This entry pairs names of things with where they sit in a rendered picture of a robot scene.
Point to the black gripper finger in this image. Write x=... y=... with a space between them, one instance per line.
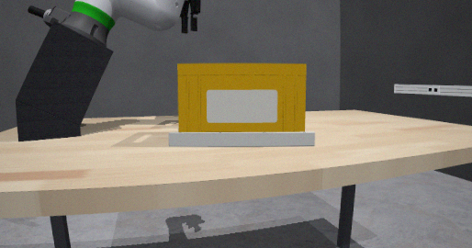
x=184 y=17
x=195 y=9

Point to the yellow crate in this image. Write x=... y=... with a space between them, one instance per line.
x=242 y=97

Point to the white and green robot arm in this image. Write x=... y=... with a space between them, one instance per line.
x=95 y=18

